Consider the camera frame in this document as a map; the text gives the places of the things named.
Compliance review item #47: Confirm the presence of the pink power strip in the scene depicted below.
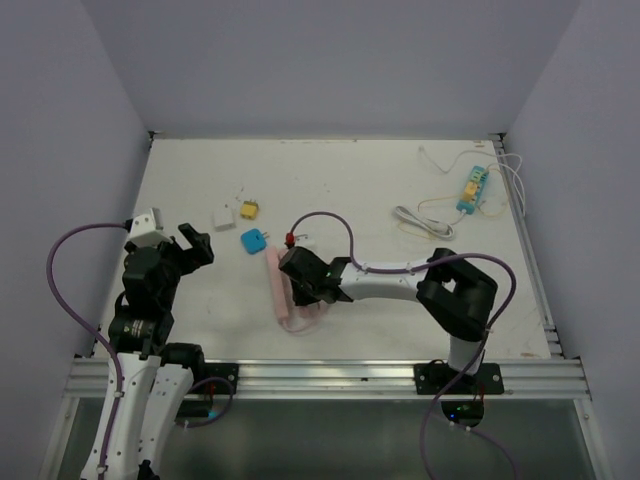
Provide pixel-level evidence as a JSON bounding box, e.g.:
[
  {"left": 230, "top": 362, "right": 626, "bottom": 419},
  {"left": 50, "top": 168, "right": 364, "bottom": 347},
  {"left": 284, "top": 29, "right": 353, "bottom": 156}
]
[{"left": 263, "top": 244, "right": 329, "bottom": 335}]

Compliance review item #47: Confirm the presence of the white plug adapter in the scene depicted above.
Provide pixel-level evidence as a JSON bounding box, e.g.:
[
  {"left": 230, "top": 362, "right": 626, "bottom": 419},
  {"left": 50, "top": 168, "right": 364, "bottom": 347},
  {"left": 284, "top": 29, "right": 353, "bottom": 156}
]
[{"left": 212, "top": 203, "right": 236, "bottom": 232}]

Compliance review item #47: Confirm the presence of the blue plug adapter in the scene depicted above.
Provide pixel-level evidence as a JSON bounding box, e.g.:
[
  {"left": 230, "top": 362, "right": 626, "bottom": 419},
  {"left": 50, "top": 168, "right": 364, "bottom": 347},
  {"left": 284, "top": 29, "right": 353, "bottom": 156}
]
[{"left": 240, "top": 228, "right": 269, "bottom": 255}]

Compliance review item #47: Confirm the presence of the yellow plug adapter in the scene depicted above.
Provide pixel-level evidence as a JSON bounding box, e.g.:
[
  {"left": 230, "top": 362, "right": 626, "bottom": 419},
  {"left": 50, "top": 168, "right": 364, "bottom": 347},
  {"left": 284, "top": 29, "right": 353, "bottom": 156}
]
[{"left": 239, "top": 200, "right": 259, "bottom": 220}]

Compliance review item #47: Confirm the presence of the teal power strip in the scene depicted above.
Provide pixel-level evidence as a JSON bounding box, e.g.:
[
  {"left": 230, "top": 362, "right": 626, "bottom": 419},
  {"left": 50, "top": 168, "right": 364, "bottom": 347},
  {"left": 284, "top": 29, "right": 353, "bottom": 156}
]
[{"left": 456, "top": 166, "right": 489, "bottom": 215}]

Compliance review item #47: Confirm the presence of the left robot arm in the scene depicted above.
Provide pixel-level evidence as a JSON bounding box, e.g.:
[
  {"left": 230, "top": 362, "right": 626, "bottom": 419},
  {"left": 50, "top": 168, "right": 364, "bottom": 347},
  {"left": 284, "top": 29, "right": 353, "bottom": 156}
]
[{"left": 81, "top": 220, "right": 214, "bottom": 479}]

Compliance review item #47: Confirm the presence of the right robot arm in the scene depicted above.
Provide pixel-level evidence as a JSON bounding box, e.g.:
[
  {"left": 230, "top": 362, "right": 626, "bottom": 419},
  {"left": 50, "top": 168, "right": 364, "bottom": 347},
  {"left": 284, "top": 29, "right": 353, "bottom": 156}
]
[{"left": 278, "top": 246, "right": 498, "bottom": 393}]

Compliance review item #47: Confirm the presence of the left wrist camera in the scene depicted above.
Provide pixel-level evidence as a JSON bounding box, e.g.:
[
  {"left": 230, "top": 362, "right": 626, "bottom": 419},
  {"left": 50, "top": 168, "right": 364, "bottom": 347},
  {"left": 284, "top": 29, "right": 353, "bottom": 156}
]
[{"left": 127, "top": 208, "right": 171, "bottom": 248}]

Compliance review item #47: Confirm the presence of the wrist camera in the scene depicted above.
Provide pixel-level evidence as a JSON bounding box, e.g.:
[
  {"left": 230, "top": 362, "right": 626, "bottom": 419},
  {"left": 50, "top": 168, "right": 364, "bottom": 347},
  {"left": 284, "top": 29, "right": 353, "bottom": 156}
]
[
  {"left": 284, "top": 232, "right": 317, "bottom": 252},
  {"left": 127, "top": 208, "right": 171, "bottom": 248}
]

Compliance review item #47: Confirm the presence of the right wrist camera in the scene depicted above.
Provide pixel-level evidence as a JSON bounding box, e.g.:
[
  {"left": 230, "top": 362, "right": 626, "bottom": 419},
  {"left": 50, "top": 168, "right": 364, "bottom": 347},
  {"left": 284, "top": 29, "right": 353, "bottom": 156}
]
[{"left": 284, "top": 232, "right": 317, "bottom": 252}]

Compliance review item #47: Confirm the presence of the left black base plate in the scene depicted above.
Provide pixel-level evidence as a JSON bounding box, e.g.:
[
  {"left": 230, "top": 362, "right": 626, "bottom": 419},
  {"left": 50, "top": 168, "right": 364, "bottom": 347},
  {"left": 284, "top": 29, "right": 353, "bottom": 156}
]
[{"left": 198, "top": 362, "right": 240, "bottom": 396}]

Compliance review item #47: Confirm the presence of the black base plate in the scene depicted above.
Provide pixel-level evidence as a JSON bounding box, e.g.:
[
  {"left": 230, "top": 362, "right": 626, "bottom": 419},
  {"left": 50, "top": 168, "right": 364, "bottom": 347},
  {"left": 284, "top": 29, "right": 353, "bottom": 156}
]
[
  {"left": 413, "top": 361, "right": 505, "bottom": 396},
  {"left": 198, "top": 362, "right": 240, "bottom": 396}
]

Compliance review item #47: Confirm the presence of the aluminium rail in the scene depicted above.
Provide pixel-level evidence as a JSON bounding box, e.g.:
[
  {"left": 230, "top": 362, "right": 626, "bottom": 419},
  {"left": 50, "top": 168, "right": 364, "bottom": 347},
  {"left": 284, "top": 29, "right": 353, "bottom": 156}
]
[{"left": 64, "top": 358, "right": 586, "bottom": 399}]

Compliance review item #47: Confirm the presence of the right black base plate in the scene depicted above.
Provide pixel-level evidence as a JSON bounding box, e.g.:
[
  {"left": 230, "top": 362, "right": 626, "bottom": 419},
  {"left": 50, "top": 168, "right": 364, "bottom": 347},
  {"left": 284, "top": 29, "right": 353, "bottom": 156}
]
[{"left": 413, "top": 361, "right": 505, "bottom": 396}]

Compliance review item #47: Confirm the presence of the thin white cable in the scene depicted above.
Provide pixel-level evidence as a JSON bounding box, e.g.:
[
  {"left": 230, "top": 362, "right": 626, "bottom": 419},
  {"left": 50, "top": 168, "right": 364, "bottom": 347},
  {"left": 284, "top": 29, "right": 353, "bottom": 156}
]
[{"left": 417, "top": 145, "right": 527, "bottom": 216}]

